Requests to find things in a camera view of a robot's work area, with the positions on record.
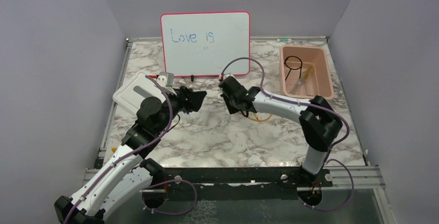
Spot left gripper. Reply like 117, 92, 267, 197
155, 86, 207, 134

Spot yellow rubber tubing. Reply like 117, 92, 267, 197
247, 113, 272, 123

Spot black metal ring support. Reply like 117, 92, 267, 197
283, 55, 303, 81

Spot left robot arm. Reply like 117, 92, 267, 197
54, 86, 207, 223

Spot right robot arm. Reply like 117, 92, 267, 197
218, 76, 342, 186

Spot pink-framed whiteboard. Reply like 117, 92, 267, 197
160, 11, 251, 77

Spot white plastic bin lid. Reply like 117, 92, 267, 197
112, 70, 166, 116

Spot pink plastic bin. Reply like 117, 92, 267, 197
279, 44, 334, 100

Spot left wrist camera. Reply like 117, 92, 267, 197
156, 71, 176, 95

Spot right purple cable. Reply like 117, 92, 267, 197
219, 57, 356, 213

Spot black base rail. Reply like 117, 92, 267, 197
141, 167, 333, 203

